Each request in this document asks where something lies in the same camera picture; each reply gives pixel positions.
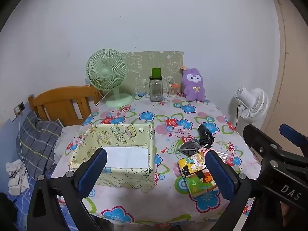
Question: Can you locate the crumpled white cloth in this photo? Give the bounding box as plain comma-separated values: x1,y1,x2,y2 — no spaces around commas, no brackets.
5,159,30,196

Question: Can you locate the wall socket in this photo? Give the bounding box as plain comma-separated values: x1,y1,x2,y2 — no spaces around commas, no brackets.
13,102,26,116

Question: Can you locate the purple plush bunny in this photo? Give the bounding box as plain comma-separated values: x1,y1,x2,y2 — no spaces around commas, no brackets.
180,65,206,102

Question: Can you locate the green cartoon tissue pack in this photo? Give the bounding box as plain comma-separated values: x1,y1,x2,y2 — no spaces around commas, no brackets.
184,171,218,199

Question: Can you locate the wooden bed headboard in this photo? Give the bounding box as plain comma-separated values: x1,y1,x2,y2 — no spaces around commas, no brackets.
27,85,103,127

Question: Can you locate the glass jar with green lid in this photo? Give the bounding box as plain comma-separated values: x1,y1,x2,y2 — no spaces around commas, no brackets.
144,68,168,102

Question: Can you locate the floral tablecloth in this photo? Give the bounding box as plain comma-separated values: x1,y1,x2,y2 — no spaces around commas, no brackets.
49,93,263,231

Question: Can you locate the dark cloth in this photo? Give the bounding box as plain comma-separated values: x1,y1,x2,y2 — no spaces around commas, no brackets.
0,192,18,231

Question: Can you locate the black sock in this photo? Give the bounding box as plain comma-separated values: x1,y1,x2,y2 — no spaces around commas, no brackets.
198,124,214,147

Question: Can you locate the yellow cartoon tissue pack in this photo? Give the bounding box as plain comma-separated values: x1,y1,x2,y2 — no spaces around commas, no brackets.
178,153,210,178

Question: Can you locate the green desk fan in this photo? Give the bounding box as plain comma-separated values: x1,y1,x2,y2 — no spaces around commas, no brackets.
86,49,133,108

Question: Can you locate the blue bed sheet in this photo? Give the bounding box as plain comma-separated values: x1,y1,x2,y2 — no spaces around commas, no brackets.
5,164,33,231

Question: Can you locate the grey sock bundle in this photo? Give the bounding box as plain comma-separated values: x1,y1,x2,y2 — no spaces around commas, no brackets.
180,138,201,156

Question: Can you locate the green patterned board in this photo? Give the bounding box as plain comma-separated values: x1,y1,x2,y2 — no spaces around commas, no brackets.
121,51,184,95

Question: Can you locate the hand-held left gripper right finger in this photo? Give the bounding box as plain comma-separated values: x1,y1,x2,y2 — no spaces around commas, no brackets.
204,150,265,231

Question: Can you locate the yellow cartoon fabric storage box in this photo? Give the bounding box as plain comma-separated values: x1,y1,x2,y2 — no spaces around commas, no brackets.
69,123,156,190

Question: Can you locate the beige door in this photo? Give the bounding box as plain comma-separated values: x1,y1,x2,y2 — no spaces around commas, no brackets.
261,0,308,147

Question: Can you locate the grey plaid pillow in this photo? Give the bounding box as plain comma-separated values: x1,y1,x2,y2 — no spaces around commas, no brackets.
16,111,63,181

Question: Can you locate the white standing fan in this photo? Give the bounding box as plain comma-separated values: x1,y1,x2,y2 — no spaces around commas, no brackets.
234,87,269,128

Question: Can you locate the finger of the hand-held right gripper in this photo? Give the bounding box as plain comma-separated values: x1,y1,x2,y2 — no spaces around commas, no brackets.
279,123,308,151
243,124,308,174

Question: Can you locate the small jar with orange lid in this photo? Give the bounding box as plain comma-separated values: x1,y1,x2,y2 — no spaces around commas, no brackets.
168,83,180,97

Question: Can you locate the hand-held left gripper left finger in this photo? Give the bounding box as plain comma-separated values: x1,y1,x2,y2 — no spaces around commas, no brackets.
27,147,108,231

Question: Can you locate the white paper sheet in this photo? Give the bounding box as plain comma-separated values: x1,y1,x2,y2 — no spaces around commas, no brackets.
101,146,149,168

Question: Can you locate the clear plastic bag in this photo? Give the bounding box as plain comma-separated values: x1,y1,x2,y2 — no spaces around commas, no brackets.
212,149,235,166

